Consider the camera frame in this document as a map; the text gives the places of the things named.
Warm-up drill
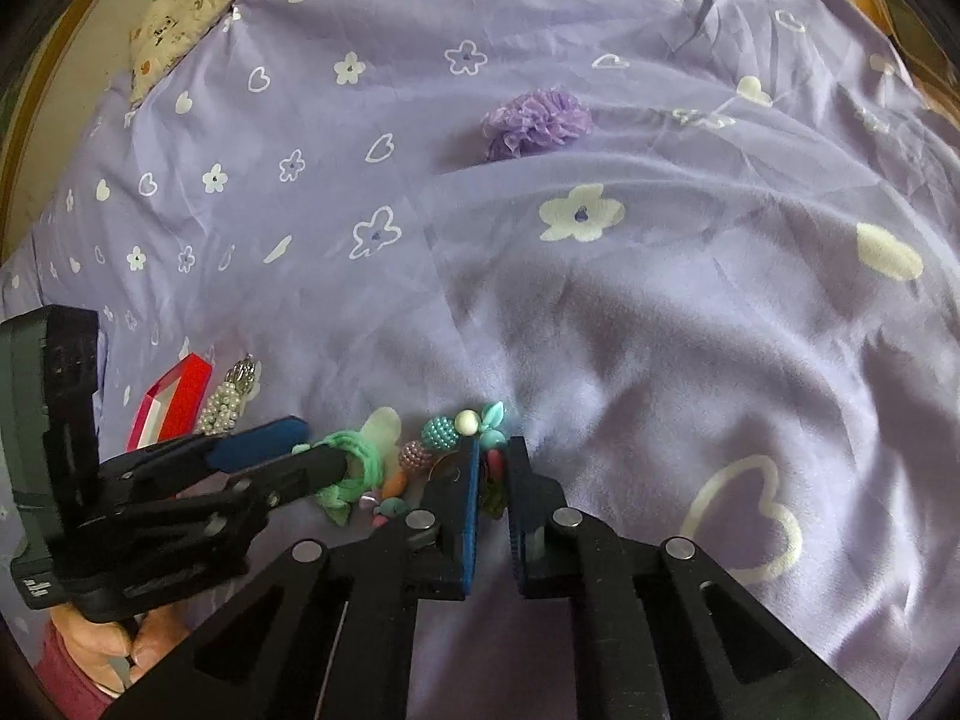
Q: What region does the purple floral duvet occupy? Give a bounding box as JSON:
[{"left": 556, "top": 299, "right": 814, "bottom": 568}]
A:
[{"left": 2, "top": 0, "right": 958, "bottom": 718}]

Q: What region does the black mounted camera box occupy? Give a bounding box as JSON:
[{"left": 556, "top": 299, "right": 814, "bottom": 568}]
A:
[{"left": 2, "top": 305, "right": 99, "bottom": 611}]

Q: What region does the purple ruffled scrunchie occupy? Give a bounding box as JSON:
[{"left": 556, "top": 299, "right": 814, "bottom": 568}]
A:
[{"left": 482, "top": 88, "right": 594, "bottom": 161}]

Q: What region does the pearl bead bracelet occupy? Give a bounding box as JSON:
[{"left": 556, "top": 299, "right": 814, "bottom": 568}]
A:
[{"left": 195, "top": 354, "right": 266, "bottom": 437}]

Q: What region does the person's left hand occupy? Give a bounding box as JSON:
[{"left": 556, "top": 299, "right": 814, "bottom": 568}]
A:
[{"left": 50, "top": 605, "right": 189, "bottom": 697}]

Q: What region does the green fabric scrunchie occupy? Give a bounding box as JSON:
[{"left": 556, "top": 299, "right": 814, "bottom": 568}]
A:
[{"left": 291, "top": 429, "right": 384, "bottom": 527}]

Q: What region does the red shallow box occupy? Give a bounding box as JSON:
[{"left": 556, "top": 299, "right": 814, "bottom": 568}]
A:
[{"left": 125, "top": 353, "right": 213, "bottom": 452}]

